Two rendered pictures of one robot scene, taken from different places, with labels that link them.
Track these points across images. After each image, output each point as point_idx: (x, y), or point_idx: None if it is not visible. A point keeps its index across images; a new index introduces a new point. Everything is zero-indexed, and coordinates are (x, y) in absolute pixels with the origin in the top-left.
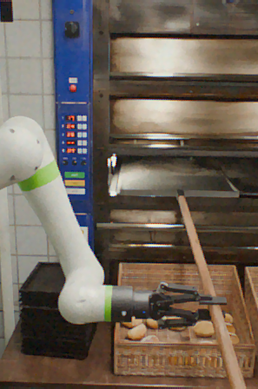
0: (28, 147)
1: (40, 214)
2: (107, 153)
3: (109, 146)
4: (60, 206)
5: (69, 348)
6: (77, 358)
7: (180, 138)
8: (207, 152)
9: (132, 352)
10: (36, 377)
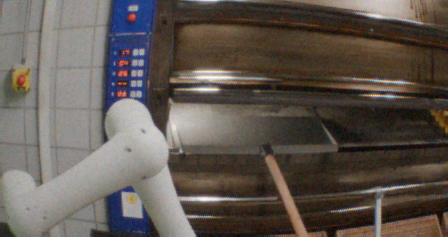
0: (159, 148)
1: (148, 202)
2: (173, 101)
3: (177, 91)
4: (169, 195)
5: None
6: None
7: (271, 80)
8: (305, 100)
9: None
10: None
